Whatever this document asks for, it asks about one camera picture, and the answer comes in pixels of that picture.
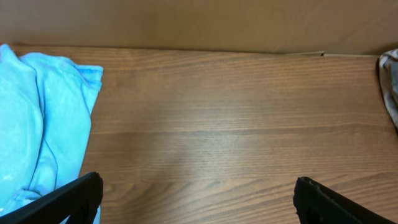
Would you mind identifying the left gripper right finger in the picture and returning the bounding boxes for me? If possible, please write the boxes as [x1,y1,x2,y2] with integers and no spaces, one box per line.
[293,177,394,224]

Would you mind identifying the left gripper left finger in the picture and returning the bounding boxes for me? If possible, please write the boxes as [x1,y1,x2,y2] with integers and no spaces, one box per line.
[1,172,103,224]

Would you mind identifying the light blue t-shirt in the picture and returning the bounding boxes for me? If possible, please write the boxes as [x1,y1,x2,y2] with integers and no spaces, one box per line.
[1,44,103,215]

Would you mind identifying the folded white garment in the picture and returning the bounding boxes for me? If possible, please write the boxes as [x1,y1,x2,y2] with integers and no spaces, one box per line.
[378,49,397,129]

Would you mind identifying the folded grey trousers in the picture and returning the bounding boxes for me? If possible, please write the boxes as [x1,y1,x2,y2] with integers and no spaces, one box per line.
[391,63,398,103]

